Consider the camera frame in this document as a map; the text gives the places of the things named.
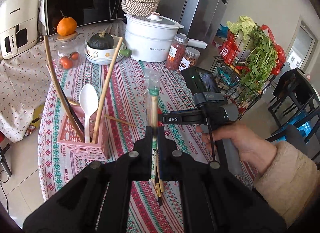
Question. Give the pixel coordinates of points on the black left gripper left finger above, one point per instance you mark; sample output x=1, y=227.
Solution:
x=141, y=165

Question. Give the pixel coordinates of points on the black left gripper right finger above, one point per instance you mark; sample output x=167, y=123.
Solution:
x=170, y=168

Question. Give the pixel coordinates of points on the pink perforated utensil basket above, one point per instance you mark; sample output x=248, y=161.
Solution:
x=69, y=138

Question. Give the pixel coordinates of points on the short bamboo chopstick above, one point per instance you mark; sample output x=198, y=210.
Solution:
x=119, y=120

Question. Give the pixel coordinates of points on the disposable chopsticks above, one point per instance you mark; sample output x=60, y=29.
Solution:
x=152, y=92

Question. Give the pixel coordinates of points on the white plastic spoon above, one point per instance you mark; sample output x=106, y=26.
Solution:
x=88, y=100

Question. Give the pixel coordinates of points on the beige fleece sleeve forearm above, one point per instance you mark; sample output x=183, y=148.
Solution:
x=291, y=183

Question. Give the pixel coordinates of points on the person right hand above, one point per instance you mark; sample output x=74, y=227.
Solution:
x=252, y=148

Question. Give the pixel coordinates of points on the dried fruit slices jar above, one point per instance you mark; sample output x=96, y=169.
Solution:
x=189, y=59

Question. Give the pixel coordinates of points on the patterned striped tablecloth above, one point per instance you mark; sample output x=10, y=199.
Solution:
x=125, y=100

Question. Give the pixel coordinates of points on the goji berry jar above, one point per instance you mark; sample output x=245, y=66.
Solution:
x=176, y=51

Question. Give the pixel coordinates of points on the green leafy vegetables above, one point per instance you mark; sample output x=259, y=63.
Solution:
x=259, y=41

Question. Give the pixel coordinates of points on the black chair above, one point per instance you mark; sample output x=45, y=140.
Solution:
x=295, y=86

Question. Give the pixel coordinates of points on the white electric cooking pot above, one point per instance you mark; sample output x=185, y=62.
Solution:
x=150, y=38

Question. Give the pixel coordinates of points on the white stacked bowls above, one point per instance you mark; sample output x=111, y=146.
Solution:
x=104, y=56

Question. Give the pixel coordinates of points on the yellow cardboard box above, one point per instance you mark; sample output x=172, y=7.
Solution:
x=37, y=116

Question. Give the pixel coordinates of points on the dark green pumpkin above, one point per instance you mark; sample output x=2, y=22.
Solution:
x=101, y=41

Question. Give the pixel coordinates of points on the glass jar with tomatoes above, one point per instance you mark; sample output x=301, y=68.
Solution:
x=69, y=51

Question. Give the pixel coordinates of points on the woven lidded basket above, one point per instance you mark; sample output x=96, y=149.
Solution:
x=139, y=7

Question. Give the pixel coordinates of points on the white floral table cover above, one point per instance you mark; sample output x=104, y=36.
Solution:
x=25, y=82

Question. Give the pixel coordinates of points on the orange fruit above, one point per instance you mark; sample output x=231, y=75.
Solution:
x=66, y=26

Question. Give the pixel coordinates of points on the black microwave oven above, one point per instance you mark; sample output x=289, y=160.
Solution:
x=85, y=0

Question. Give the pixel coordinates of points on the white air fryer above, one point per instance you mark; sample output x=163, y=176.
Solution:
x=19, y=30

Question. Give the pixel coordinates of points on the black wire vegetable rack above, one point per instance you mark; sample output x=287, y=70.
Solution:
x=226, y=69

